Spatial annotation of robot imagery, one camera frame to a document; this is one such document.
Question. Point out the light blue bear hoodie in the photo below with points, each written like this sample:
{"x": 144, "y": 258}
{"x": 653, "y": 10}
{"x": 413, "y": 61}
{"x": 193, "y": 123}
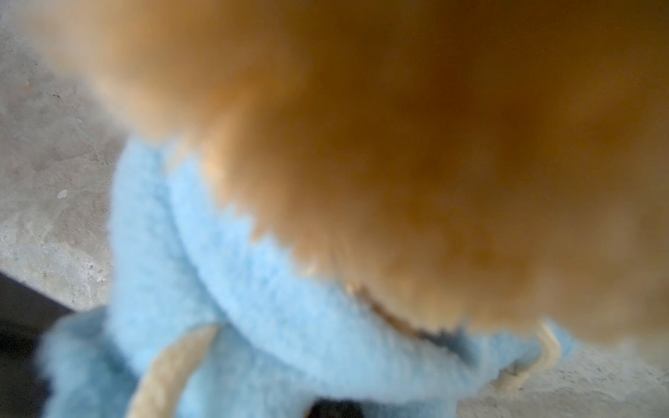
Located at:
{"x": 204, "y": 322}

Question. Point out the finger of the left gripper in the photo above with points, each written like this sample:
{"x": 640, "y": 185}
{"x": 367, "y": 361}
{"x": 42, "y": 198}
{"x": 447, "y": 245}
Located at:
{"x": 25, "y": 315}

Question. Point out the brown teddy bear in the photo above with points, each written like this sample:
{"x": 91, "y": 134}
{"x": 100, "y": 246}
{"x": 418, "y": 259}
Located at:
{"x": 487, "y": 162}

